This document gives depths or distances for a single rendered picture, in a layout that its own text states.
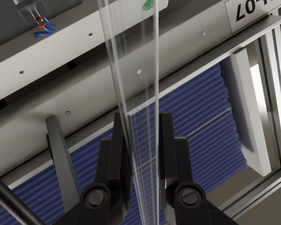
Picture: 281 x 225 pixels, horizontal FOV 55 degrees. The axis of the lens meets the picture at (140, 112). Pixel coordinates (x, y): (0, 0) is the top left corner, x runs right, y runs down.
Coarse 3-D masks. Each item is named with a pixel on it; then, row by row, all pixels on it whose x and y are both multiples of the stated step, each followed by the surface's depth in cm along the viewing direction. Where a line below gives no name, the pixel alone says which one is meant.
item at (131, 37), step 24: (120, 0) 6; (144, 0) 6; (120, 24) 6; (144, 24) 6; (120, 48) 7; (144, 48) 7; (120, 72) 8; (144, 72) 8; (120, 96) 9; (144, 96) 9; (144, 120) 10; (144, 144) 11; (144, 168) 13; (144, 192) 16; (144, 216) 20
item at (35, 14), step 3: (33, 12) 25; (36, 12) 25; (33, 15) 25; (36, 15) 25; (39, 15) 25; (36, 18) 25; (39, 18) 25; (36, 21) 25; (39, 21) 25; (42, 21) 25; (39, 24) 25
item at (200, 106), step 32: (192, 96) 47; (224, 96) 50; (192, 128) 49; (224, 128) 53; (96, 160) 44; (192, 160) 52; (224, 160) 56; (32, 192) 42; (0, 224) 42; (128, 224) 52; (160, 224) 56
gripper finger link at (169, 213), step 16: (160, 128) 13; (160, 144) 12; (176, 144) 13; (160, 160) 11; (176, 160) 11; (160, 176) 11; (176, 176) 11; (192, 176) 11; (160, 192) 12; (160, 208) 13; (224, 224) 10
